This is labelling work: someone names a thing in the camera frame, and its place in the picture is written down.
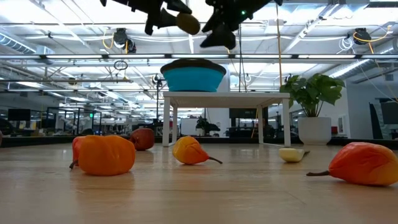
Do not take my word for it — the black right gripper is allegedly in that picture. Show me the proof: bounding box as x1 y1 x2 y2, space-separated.
200 0 284 51

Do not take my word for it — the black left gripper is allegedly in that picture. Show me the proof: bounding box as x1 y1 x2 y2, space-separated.
111 0 193 36

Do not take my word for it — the brown green toy kiwi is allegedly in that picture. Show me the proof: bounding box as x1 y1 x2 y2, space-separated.
175 12 201 35

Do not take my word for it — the blue collapsible bowl grey rim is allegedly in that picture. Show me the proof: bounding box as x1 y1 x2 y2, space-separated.
160 58 228 93

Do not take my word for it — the orange red toy pear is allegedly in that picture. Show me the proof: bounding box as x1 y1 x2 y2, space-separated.
305 141 398 187
68 136 86 170
172 135 223 166

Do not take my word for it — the dark red toy plum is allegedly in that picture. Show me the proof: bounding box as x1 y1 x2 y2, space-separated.
129 128 155 152

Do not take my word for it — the table knife pale yellow handle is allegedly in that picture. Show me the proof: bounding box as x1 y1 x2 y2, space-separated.
278 147 311 164

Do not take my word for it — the orange toy mandarin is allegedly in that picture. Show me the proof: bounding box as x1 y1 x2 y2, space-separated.
77 134 136 177

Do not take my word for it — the white perforated shelf riser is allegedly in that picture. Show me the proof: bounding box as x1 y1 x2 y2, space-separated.
162 91 292 148

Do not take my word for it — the white background board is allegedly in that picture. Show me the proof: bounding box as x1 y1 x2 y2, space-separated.
180 118 200 137

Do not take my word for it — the green potted plant white pot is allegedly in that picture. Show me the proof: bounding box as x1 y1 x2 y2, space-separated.
279 72 346 146

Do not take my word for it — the black background panel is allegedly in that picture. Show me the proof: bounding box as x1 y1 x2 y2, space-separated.
369 98 398 141

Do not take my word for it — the black background monitor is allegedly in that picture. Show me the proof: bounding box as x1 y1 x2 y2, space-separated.
7 108 32 123

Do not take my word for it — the black ceiling cable reel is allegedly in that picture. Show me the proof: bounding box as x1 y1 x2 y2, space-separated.
112 27 137 54
352 27 392 47

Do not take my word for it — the yellow hanging cable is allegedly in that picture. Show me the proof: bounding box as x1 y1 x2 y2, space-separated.
274 2 283 88

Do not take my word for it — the black hanging cable loop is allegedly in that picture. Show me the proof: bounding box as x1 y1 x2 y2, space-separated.
113 59 129 72

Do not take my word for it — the black wall screen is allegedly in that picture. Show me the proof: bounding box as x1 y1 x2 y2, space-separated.
229 107 258 119

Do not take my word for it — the silver ventilation duct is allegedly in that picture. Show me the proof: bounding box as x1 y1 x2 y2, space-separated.
0 30 56 65

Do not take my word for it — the black aluminium table frame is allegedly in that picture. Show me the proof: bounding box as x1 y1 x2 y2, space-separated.
0 134 398 148

